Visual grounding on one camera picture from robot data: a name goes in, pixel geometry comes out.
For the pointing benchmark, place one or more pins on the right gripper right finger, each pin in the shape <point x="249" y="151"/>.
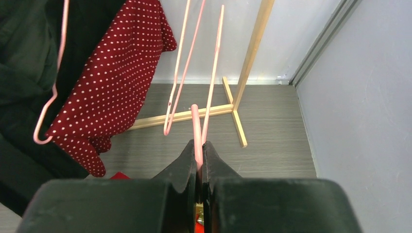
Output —
<point x="234" y="204"/>

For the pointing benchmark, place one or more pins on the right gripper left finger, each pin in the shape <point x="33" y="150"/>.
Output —
<point x="162" y="204"/>

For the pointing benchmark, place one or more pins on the plain red garment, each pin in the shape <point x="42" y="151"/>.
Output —
<point x="120" y="175"/>

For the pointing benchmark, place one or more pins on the pink hanger of dotted garment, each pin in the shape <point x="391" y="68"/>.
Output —
<point x="63" y="38"/>

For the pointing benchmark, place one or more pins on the dark red polka dot garment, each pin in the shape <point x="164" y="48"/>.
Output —
<point x="112" y="88"/>

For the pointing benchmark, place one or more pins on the black garment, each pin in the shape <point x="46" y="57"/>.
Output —
<point x="29" y="43"/>

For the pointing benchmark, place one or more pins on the wooden clothes rack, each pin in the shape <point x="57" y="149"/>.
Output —
<point x="200" y="117"/>

